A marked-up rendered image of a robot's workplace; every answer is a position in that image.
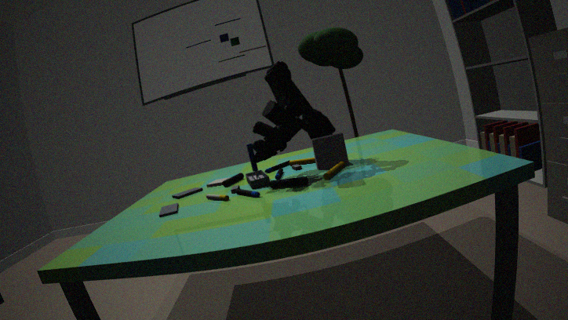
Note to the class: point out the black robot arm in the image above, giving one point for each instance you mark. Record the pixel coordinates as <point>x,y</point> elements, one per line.
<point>291,104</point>

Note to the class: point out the black keyboard with white keys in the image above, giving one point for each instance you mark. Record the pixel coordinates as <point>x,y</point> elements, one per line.
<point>261,180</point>

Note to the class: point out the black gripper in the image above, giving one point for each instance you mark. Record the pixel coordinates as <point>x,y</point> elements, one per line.
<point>266,149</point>

